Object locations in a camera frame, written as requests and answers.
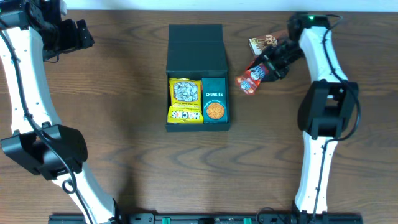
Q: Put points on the brown Pocky box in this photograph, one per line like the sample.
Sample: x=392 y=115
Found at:
x=258 y=44

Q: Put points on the yellow Hacks candy bag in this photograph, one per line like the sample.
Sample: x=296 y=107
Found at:
x=185 y=101

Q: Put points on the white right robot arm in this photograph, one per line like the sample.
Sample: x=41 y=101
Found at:
x=329 y=113

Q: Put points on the red Hello Panda box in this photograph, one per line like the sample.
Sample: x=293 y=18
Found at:
x=251 y=79

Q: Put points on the dark green box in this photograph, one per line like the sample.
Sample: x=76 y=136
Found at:
x=196 y=51

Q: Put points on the teal coconut cookie box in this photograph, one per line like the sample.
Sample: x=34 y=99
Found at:
x=214 y=100

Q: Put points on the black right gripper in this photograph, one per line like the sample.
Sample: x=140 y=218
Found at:
x=273 y=62

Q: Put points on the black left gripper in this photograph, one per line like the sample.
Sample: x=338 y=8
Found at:
x=76 y=35

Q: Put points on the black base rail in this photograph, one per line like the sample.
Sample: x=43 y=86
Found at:
x=205 y=218

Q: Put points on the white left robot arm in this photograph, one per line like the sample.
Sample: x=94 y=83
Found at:
x=32 y=34

